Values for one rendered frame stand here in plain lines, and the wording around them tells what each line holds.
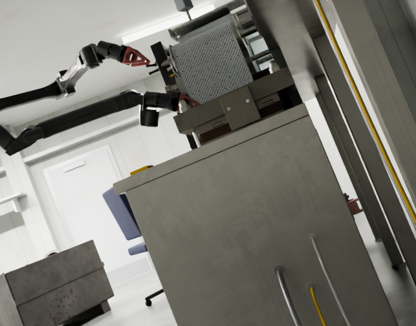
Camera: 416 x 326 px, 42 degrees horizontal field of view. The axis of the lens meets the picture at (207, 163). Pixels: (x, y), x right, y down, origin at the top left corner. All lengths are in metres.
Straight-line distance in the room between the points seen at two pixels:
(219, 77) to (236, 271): 0.69
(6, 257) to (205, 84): 7.66
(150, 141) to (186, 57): 7.08
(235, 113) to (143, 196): 0.39
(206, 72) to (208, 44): 0.10
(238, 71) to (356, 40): 0.85
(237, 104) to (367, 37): 0.65
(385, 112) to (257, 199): 0.64
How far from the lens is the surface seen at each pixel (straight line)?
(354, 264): 1.69
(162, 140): 9.04
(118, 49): 2.14
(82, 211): 9.02
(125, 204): 5.16
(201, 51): 1.99
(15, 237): 9.31
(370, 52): 1.17
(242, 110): 1.71
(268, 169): 1.66
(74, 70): 2.32
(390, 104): 1.16
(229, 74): 1.95
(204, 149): 1.69
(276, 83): 1.73
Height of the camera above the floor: 0.74
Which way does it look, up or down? 3 degrees up
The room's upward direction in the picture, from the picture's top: 22 degrees counter-clockwise
